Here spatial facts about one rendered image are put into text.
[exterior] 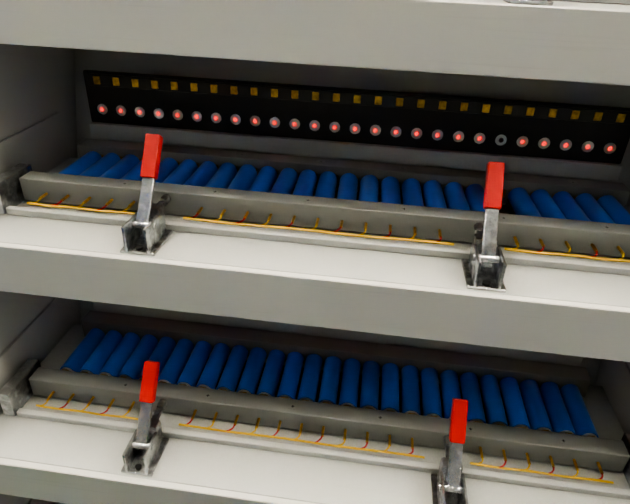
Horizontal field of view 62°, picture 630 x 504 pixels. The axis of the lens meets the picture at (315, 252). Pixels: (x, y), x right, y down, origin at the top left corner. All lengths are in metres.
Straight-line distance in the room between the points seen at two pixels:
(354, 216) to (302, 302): 0.09
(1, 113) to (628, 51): 0.50
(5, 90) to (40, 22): 0.12
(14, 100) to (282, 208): 0.27
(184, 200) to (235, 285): 0.10
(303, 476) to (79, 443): 0.21
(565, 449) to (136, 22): 0.49
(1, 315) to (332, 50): 0.39
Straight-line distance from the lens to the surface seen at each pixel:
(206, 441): 0.52
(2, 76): 0.57
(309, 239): 0.43
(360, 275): 0.40
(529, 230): 0.46
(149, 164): 0.44
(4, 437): 0.58
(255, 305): 0.41
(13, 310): 0.60
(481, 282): 0.41
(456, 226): 0.45
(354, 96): 0.53
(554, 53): 0.40
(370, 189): 0.49
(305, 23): 0.39
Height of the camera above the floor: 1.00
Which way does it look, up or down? 13 degrees down
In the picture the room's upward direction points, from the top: 5 degrees clockwise
